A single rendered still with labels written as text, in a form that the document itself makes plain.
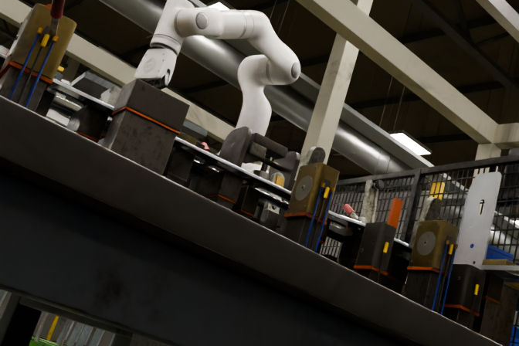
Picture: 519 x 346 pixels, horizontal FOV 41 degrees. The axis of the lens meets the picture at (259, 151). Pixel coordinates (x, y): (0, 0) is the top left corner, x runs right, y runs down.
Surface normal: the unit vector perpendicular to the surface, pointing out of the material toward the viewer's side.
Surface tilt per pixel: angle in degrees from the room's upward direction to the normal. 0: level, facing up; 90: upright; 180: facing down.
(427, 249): 90
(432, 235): 90
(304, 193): 90
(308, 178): 90
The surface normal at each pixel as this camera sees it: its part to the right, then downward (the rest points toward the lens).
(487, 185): -0.81, -0.40
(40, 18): 0.51, -0.13
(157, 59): -0.47, -0.44
